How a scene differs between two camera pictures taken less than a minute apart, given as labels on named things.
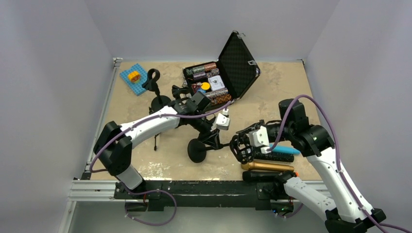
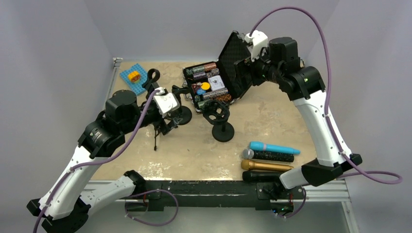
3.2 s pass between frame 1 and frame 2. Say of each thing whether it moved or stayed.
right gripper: moved
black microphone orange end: stayed
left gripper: moved
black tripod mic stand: stayed
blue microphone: stayed
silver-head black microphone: stayed
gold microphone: stayed
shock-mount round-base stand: moved
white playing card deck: stayed
